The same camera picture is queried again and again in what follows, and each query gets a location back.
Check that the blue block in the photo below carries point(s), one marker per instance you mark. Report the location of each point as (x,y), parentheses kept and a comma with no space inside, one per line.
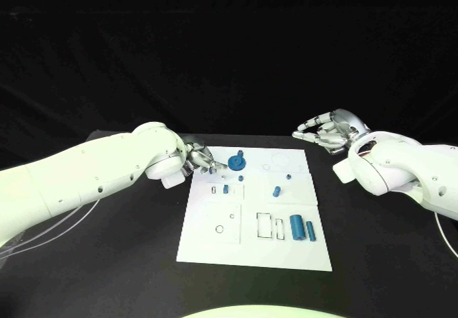
(225,189)

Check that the white task board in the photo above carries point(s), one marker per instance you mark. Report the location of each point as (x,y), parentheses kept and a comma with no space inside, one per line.
(252,211)

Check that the large blue cylinder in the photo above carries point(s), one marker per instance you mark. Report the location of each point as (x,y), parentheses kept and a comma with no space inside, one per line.
(297,227)

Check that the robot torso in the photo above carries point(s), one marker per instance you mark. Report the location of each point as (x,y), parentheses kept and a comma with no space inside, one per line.
(263,312)

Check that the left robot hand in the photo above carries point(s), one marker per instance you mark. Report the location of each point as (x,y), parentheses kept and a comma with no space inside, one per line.
(200,156)

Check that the blue gear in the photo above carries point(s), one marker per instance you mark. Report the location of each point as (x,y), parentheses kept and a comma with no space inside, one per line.
(236,162)

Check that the thin long blue cylinder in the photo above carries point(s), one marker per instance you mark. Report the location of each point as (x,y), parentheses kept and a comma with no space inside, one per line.
(310,231)

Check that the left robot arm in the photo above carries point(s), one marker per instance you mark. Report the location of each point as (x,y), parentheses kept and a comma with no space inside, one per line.
(89,171)

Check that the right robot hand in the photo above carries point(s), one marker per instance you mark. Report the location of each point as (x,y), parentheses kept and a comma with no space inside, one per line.
(334,131)

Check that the short blue cylinder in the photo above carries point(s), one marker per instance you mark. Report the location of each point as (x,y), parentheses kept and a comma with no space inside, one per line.
(276,191)

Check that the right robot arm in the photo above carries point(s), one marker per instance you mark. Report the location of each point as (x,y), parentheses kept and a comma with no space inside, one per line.
(400,166)

